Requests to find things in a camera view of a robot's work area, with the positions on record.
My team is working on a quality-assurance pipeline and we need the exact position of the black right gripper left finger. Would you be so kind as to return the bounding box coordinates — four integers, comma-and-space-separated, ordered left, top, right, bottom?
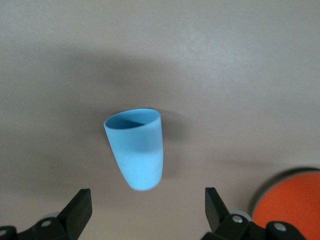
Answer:
0, 188, 93, 240

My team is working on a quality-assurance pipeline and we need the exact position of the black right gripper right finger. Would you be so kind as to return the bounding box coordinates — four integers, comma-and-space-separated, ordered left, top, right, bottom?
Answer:
201, 186, 307, 240

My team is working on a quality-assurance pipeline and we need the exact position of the orange can with grey lid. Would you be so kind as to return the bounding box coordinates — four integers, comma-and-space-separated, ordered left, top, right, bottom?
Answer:
251, 167, 320, 240

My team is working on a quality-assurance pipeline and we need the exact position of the light blue plastic cup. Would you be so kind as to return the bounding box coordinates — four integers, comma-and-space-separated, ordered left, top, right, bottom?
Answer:
103, 107, 165, 192

